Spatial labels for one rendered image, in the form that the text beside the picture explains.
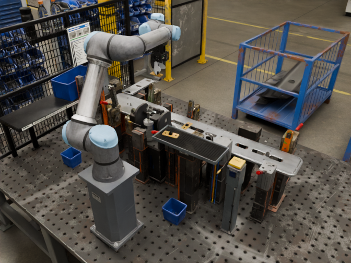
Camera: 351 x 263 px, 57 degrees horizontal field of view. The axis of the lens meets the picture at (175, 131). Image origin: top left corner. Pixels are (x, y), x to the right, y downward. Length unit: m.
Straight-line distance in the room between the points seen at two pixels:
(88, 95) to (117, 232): 0.69
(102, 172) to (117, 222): 0.29
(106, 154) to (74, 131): 0.18
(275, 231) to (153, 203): 0.69
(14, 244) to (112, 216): 1.41
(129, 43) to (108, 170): 0.57
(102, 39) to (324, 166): 1.65
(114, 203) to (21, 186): 0.85
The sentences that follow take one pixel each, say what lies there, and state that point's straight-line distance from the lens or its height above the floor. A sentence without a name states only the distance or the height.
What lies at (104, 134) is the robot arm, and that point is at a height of 1.32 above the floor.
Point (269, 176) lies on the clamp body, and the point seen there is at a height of 1.04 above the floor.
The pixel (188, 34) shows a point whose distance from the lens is 5.24.
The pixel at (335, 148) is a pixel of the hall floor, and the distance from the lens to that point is 3.92.
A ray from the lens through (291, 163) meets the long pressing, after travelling 1.86.
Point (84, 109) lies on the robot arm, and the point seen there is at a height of 1.39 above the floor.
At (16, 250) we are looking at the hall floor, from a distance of 2.88.
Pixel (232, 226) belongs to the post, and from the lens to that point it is 1.81.
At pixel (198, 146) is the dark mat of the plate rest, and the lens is 1.61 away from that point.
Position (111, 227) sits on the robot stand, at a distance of 1.69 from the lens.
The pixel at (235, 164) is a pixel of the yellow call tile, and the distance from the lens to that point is 1.52.
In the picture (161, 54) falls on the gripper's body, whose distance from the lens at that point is 1.96.
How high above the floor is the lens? 2.11
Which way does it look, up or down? 34 degrees down
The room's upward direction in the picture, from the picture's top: straight up
